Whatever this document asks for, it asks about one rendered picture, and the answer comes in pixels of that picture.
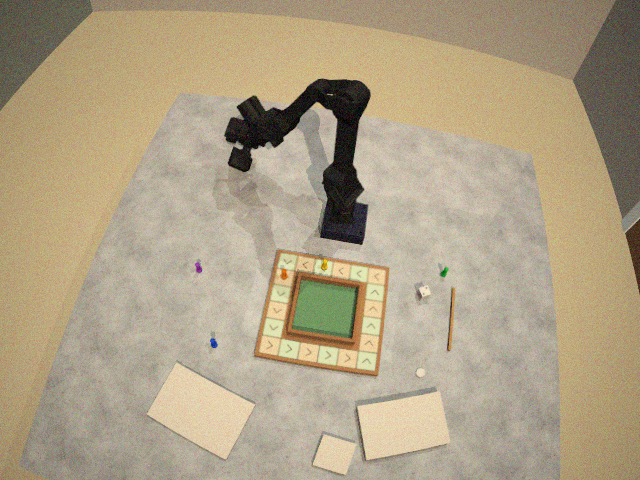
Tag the beige flat rectangular block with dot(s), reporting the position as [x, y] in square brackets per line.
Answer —
[401, 426]

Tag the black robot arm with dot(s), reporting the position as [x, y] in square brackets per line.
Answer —
[348, 103]

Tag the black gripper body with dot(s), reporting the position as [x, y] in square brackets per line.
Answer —
[242, 158]

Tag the white die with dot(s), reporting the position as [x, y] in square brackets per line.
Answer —
[423, 293]

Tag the beige flat square block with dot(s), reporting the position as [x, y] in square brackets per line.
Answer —
[334, 454]

